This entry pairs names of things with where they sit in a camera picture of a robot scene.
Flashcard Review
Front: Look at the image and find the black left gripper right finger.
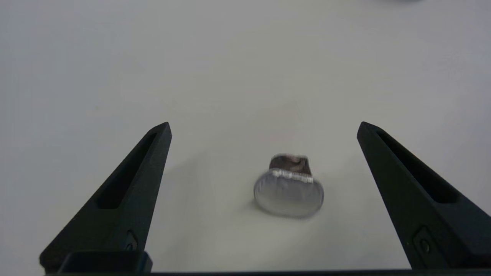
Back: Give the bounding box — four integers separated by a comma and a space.
356, 121, 491, 269

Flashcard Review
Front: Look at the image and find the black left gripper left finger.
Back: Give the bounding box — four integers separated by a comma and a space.
39, 122, 172, 274

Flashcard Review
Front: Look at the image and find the silver foil coffee capsule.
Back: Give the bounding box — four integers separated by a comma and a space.
253, 154, 325, 219

